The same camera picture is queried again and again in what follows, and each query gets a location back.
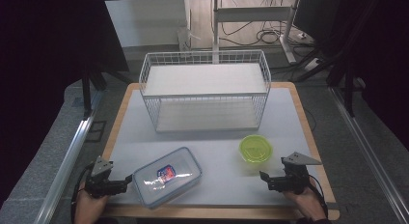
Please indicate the person's left hand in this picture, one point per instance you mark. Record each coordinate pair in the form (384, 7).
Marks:
(88, 208)

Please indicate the person's right hand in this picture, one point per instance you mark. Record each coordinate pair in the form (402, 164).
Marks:
(305, 203)

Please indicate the black curtain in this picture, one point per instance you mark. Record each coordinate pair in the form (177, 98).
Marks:
(48, 56)
(379, 56)

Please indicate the black stand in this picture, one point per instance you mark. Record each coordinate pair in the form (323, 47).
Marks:
(349, 85)
(87, 89)

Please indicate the wooden table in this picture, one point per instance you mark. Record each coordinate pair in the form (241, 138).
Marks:
(205, 212)

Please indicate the white desk frame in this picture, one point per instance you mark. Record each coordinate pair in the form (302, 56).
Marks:
(254, 14)

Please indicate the clear rectangular food container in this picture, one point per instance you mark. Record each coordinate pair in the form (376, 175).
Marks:
(167, 177)

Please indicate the aluminium rail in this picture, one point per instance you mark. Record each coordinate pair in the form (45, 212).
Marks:
(69, 156)
(366, 146)

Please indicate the green round container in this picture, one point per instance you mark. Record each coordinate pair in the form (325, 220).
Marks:
(256, 149)

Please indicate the grey table mat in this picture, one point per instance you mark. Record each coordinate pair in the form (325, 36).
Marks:
(222, 185)

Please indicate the white power strip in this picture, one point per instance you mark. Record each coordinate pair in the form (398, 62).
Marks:
(312, 64)

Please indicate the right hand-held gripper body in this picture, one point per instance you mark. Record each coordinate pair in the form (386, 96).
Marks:
(295, 179)

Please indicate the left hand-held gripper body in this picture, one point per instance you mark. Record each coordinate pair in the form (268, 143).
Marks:
(98, 182)

